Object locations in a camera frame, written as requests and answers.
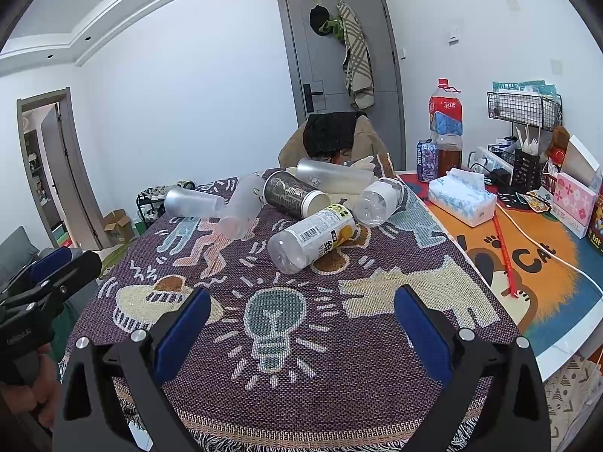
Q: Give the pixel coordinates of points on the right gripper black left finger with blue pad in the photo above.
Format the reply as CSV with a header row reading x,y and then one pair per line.
x,y
89,416

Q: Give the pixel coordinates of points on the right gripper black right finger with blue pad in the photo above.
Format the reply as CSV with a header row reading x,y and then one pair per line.
x,y
515,414

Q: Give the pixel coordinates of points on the frosted cup with cartoon print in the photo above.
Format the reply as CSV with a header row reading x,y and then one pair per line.
x,y
242,208

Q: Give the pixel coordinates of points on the frosted clear plastic cup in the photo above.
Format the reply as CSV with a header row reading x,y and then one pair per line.
x,y
190,203

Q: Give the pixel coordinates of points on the clear cup with barcode label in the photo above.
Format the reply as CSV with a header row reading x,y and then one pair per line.
x,y
308,240

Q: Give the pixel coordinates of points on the clear cup with white label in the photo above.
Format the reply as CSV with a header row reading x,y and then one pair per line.
x,y
378,202

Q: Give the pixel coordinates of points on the long frosted plastic cup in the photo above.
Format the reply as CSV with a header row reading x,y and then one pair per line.
x,y
334,178

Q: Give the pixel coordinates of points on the dark patterned cup white rim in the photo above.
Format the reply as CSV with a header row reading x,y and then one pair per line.
x,y
296,198

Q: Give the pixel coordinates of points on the person's hand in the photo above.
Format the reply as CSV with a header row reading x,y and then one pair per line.
x,y
44,391

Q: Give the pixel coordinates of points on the grey sofa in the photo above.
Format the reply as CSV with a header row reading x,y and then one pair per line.
x,y
16,252

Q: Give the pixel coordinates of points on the red ruler stick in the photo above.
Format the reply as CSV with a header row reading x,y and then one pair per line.
x,y
506,258

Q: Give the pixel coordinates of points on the cardboard box on floor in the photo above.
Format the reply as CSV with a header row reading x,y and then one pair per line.
x,y
118,227

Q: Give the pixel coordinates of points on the orange cat desk mat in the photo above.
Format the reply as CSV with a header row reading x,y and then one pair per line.
x,y
557,275

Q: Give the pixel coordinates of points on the purple patterned woven tablecloth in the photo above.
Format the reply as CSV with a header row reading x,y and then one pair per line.
x,y
310,361

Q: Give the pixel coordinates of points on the white blue tissue pack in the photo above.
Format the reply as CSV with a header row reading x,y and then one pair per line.
x,y
462,194

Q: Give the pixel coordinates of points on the pink floral tissue box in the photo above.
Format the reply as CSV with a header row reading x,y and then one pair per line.
x,y
573,204

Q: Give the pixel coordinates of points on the black mesh pen holder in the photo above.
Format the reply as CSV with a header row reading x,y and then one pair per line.
x,y
526,172

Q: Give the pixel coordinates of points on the white power strip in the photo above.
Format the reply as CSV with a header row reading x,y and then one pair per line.
x,y
491,161

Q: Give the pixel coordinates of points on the blue drink can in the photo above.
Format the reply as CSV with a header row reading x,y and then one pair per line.
x,y
427,161

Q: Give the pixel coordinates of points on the brown plush toy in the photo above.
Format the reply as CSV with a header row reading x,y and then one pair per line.
x,y
558,145

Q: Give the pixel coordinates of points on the large red label drink bottle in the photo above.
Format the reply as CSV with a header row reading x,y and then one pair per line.
x,y
446,125

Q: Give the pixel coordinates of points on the tan chair with black jacket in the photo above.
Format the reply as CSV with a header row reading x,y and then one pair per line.
x,y
343,137

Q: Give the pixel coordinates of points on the plaid scarf on door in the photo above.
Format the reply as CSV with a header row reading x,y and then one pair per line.
x,y
358,75

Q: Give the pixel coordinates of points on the grey door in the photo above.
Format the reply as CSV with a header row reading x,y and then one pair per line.
x,y
316,68

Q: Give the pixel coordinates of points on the black hat on door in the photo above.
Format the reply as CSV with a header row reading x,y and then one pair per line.
x,y
320,20

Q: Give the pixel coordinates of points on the black wire rack shelf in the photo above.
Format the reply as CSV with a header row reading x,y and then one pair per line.
x,y
541,111

